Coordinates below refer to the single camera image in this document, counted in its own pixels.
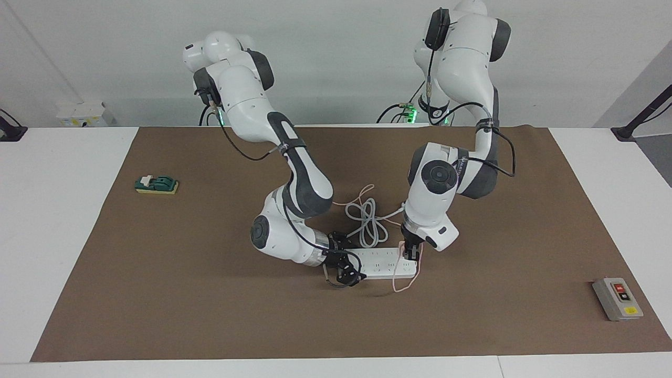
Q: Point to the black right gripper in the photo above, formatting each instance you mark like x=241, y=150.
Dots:
x=337, y=251

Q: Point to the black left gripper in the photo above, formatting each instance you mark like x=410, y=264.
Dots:
x=412, y=239

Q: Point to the white power strip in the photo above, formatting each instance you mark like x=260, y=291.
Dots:
x=378, y=262

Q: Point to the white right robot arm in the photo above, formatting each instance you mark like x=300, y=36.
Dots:
x=241, y=89

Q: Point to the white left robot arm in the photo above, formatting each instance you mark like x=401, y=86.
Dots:
x=462, y=63

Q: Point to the brown table mat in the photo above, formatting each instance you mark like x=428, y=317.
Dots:
x=210, y=294

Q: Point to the black slanted stand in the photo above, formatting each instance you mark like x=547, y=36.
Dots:
x=627, y=131

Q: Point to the green knife switch yellow base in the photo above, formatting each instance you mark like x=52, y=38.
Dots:
x=157, y=185

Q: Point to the grey on off switch box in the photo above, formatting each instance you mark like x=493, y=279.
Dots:
x=614, y=302

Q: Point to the white wall outlet box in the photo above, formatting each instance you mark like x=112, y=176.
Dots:
x=81, y=113

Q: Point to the black clamp mount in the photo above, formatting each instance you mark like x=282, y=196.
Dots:
x=10, y=131

